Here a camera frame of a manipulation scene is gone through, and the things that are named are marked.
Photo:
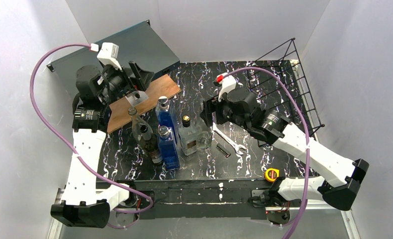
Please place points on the silver combination wrench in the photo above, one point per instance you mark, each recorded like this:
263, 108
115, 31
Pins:
239, 149

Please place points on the clear square labelled bottle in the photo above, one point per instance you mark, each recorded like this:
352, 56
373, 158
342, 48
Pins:
188, 136

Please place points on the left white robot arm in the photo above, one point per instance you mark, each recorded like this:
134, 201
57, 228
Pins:
81, 205

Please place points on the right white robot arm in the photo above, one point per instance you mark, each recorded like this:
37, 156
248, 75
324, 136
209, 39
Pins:
339, 179

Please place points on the small clear glass jar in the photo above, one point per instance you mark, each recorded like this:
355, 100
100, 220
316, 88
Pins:
204, 140

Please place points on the grey metal electronics box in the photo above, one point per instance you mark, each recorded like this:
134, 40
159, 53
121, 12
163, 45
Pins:
138, 43

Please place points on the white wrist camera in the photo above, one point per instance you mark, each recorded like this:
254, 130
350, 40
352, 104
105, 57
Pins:
108, 55
226, 84

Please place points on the blue square bottle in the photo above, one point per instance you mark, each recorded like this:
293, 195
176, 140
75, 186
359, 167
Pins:
168, 147
166, 115

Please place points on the dark green wine bottle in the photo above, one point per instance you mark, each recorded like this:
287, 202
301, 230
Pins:
149, 143

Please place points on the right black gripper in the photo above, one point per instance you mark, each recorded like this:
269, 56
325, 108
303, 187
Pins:
210, 112

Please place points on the black wire wine rack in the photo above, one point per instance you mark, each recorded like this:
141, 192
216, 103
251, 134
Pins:
279, 82

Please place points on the yellow tape measure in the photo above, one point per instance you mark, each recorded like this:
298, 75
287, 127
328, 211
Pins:
272, 174

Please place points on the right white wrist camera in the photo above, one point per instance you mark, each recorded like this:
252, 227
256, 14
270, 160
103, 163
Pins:
226, 84

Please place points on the clear round glass bottle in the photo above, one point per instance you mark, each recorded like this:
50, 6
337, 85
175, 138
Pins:
137, 122

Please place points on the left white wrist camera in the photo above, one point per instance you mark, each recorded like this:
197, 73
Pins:
108, 55

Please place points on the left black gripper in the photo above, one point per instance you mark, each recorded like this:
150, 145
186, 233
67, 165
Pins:
132, 78

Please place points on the silver metal bracket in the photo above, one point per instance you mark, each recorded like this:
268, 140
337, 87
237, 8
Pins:
136, 97

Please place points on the brown wooden board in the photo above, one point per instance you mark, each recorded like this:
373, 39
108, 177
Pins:
163, 86

